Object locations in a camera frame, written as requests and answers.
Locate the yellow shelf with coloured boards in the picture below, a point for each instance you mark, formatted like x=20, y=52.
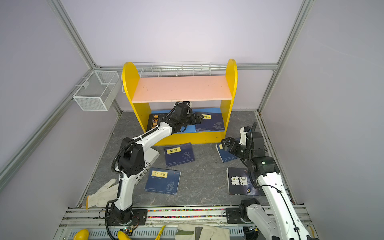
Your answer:
x=141, y=92

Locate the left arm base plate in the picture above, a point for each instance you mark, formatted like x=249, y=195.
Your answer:
x=136, y=216

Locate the dark book white characters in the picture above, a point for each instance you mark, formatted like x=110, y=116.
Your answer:
x=239, y=183

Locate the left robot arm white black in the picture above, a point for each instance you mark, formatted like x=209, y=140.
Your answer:
x=130, y=160

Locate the black book yellow title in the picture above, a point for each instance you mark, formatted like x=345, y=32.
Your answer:
x=153, y=120

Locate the white work glove left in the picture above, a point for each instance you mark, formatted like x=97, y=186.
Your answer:
x=107, y=192

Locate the yellow round object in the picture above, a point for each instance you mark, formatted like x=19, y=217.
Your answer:
x=82, y=235

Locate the yellow thin tool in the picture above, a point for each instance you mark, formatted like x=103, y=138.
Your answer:
x=160, y=233

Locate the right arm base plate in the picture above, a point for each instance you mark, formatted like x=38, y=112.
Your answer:
x=235, y=216

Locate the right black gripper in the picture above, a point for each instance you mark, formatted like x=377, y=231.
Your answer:
x=236, y=145

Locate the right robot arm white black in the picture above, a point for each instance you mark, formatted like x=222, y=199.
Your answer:
x=265, y=174

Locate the white book black lettering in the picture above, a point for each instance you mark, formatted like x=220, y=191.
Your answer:
x=150, y=157

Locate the white mesh box basket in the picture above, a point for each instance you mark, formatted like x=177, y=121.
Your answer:
x=98, y=91

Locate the white grey glove front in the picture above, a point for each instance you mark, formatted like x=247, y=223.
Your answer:
x=201, y=232

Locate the white wire basket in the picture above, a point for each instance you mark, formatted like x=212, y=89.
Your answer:
x=173, y=69

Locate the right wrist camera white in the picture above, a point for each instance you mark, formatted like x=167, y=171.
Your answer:
x=244, y=131

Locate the blue book wide yellow label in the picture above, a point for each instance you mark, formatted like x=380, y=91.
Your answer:
x=211, y=122

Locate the blue book dotted circle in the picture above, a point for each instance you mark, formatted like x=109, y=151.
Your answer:
x=179, y=154

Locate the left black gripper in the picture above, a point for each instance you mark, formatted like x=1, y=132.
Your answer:
x=194, y=116

